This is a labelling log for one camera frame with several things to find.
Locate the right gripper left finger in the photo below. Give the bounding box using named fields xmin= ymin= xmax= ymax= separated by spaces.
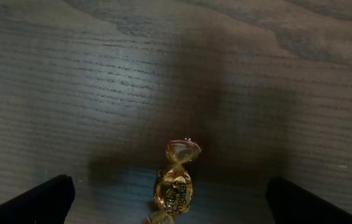
xmin=0 ymin=174 xmax=76 ymax=224

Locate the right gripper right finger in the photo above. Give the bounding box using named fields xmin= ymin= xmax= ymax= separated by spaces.
xmin=265 ymin=176 xmax=352 ymax=224

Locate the gold wrapped candy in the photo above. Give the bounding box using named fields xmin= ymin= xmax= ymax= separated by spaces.
xmin=141 ymin=138 xmax=202 ymax=224

